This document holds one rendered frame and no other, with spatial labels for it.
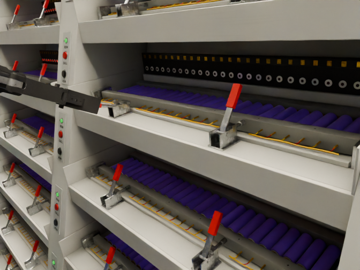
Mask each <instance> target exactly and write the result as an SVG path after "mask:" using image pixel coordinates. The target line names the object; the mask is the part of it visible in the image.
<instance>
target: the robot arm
mask: <svg viewBox="0 0 360 270"><path fill-rule="evenodd" d="M2 92H4V93H9V94H13V95H16V96H21V95H22V94H25V95H28V96H32V97H35V98H39V99H43V100H48V101H51V102H55V103H56V104H58V105H59V108H62V109H63V108H64V106H65V107H69V108H73V109H78V110H82V111H85V112H88V113H93V114H98V111H99V107H100V103H101V99H99V98H97V97H93V96H90V95H87V94H83V93H79V92H76V91H73V90H70V89H67V88H62V87H60V84H55V86H52V85H49V84H45V83H43V82H39V81H36V80H33V79H29V78H26V76H25V75H24V74H22V73H18V72H15V71H11V70H9V69H8V68H7V67H4V66H1V65H0V93H2Z"/></svg>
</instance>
